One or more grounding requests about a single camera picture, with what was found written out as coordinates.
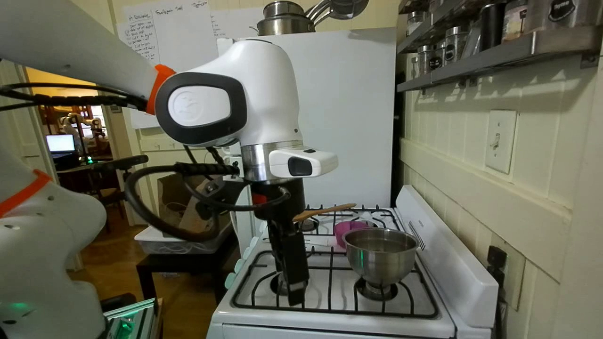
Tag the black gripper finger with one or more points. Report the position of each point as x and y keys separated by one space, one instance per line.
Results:
x=299 y=292

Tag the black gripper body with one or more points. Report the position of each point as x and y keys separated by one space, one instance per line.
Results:
x=285 y=213

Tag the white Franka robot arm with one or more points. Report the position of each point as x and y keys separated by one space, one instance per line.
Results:
x=252 y=94

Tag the steel metal bowl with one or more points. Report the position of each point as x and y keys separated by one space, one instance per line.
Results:
x=380 y=256

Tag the black tall spice bottle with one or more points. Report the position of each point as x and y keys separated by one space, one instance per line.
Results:
x=493 y=24

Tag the wooden spoon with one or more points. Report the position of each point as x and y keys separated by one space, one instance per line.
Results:
x=321 y=211

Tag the black stove grate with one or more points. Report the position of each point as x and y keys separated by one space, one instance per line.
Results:
x=321 y=226
x=340 y=294

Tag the pink plastic cup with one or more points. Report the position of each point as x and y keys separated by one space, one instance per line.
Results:
x=342 y=230

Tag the white refrigerator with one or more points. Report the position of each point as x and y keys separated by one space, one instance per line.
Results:
x=351 y=124

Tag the black low table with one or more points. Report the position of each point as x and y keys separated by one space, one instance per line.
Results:
x=182 y=264

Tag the white plastic tray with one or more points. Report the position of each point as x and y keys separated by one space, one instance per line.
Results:
x=157 y=241

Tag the white gas stove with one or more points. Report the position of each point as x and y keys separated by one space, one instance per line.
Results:
x=440 y=275

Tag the green lit controller box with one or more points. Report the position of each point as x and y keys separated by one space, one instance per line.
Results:
x=133 y=320

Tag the steel pots stack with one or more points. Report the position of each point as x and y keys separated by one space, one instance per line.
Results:
x=284 y=21

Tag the white paper sheet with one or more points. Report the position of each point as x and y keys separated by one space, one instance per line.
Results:
x=182 y=30

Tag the laptop with lit screen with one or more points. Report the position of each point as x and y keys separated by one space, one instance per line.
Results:
x=61 y=143

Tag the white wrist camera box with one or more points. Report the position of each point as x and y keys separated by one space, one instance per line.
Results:
x=302 y=162

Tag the black wall outlet plug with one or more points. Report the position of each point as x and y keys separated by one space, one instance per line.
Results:
x=496 y=264

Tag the white light switch plate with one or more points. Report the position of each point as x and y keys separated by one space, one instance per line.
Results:
x=500 y=141

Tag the steel wall spice rack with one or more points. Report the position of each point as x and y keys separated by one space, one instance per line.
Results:
x=496 y=56

